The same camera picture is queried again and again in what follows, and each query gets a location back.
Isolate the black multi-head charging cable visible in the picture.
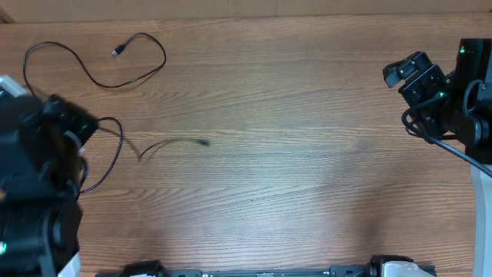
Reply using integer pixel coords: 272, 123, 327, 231
78, 116, 211, 195

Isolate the thin black USB cable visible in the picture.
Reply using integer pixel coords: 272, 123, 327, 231
22, 32, 168, 97

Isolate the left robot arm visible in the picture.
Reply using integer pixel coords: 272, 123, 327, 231
1, 95, 98, 276

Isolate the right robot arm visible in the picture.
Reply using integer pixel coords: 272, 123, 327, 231
382, 38, 491, 276

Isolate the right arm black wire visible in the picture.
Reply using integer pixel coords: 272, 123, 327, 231
401, 78, 492, 179

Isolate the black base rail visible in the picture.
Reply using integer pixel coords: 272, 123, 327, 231
95, 255, 437, 277

